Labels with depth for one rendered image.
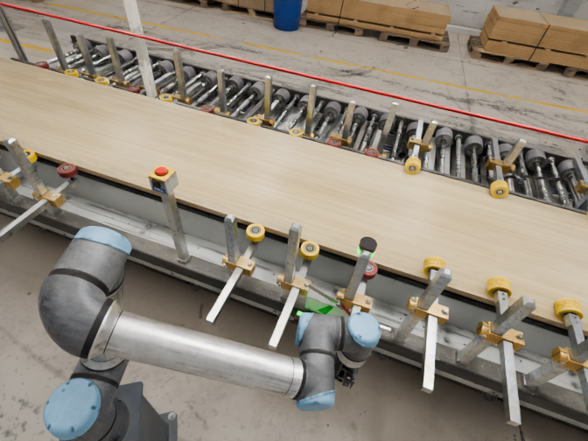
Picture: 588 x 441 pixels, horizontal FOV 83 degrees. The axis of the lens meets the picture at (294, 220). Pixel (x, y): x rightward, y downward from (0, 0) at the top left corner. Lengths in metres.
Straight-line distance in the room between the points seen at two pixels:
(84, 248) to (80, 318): 0.15
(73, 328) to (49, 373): 1.67
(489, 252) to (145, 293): 2.00
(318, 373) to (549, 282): 1.18
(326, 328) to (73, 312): 0.56
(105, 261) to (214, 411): 1.41
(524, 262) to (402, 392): 0.99
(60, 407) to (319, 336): 0.79
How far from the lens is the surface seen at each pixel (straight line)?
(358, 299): 1.35
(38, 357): 2.48
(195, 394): 2.10
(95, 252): 0.80
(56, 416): 1.30
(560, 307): 1.63
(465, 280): 1.55
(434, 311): 1.31
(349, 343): 0.93
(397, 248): 1.52
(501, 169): 2.16
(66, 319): 0.75
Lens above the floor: 2.00
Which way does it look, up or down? 47 degrees down
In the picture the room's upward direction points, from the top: 7 degrees clockwise
